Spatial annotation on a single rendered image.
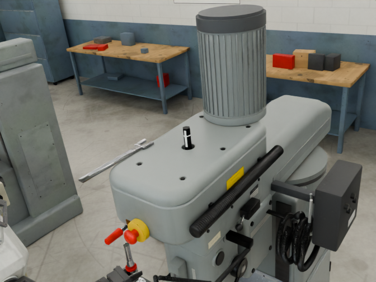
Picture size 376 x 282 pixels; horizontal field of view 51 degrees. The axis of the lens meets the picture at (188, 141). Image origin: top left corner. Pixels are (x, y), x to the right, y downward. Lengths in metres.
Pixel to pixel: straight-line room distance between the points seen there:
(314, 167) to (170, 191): 0.83
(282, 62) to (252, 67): 3.87
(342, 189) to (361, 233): 2.60
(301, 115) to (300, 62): 3.45
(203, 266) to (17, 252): 0.57
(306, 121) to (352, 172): 0.36
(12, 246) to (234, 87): 0.82
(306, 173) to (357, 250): 2.10
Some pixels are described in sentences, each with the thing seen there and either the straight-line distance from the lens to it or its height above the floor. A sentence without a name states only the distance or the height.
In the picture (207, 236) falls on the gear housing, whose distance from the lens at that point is 1.07.
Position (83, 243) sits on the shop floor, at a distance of 3.86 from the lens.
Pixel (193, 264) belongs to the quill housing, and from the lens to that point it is 1.21.
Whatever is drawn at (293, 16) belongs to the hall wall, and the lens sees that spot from 5.47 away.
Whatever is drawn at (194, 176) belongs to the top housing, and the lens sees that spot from 0.95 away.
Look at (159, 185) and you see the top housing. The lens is 0.93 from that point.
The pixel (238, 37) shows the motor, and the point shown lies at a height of 2.15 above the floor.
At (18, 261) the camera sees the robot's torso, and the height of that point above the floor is 1.59.
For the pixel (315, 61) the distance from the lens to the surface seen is 4.90.
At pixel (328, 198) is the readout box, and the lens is 1.20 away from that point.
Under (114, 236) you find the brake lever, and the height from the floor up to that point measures 1.71.
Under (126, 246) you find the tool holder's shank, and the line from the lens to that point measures 1.59.
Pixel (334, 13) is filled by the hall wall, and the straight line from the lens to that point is 5.28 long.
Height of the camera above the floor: 2.40
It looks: 27 degrees down
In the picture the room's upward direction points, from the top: 6 degrees counter-clockwise
